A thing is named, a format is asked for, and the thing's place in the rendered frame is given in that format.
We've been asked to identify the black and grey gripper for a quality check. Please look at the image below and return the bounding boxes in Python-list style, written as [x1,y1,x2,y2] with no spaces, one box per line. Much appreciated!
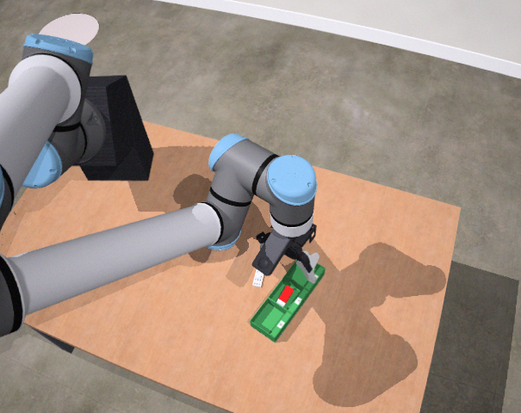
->
[260,224,319,284]

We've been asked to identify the white domino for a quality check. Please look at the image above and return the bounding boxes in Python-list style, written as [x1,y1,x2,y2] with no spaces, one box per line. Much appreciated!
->
[252,270,264,287]

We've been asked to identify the green three-compartment bin rack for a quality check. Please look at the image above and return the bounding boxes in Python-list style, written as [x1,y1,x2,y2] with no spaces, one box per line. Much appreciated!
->
[250,260,326,342]

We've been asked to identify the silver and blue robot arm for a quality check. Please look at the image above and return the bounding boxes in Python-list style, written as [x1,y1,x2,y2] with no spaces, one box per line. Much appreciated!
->
[0,34,317,337]

